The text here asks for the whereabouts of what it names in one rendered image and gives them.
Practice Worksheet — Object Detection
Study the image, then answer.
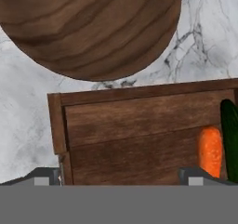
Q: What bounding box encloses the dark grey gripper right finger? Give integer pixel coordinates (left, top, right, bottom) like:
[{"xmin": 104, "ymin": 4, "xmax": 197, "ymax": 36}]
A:
[{"xmin": 178, "ymin": 166, "xmax": 238, "ymax": 187}]

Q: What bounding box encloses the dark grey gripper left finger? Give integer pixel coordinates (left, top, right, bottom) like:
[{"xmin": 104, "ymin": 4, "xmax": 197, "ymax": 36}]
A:
[{"xmin": 0, "ymin": 167, "xmax": 61, "ymax": 187}]

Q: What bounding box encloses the brown wooden tray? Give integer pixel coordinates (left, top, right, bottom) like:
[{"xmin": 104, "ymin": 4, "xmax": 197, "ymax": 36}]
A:
[{"xmin": 46, "ymin": 77, "xmax": 238, "ymax": 186}]

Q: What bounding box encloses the round brown wooden bowl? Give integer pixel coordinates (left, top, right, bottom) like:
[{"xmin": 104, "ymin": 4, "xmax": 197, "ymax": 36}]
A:
[{"xmin": 0, "ymin": 0, "xmax": 183, "ymax": 82}]

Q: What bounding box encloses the orange carrot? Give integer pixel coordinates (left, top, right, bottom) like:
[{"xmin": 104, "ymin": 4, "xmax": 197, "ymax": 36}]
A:
[{"xmin": 197, "ymin": 125, "xmax": 224, "ymax": 179}]

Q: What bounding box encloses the dark green cucumber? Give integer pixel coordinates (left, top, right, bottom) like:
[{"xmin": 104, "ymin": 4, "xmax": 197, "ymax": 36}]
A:
[{"xmin": 219, "ymin": 99, "xmax": 238, "ymax": 184}]

